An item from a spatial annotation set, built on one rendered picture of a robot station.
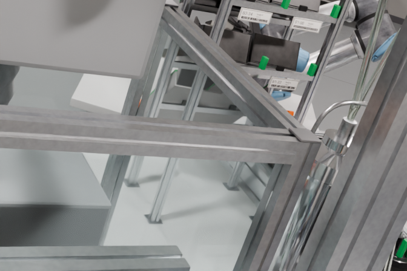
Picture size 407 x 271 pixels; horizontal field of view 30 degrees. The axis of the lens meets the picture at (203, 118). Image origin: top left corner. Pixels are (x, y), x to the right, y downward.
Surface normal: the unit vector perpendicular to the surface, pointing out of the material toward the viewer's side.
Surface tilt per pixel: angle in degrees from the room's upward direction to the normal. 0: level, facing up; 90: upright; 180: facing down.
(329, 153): 24
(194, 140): 90
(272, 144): 90
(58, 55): 90
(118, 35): 90
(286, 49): 65
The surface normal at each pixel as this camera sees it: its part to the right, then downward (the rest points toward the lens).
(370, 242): 0.41, 0.48
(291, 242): -0.44, 0.22
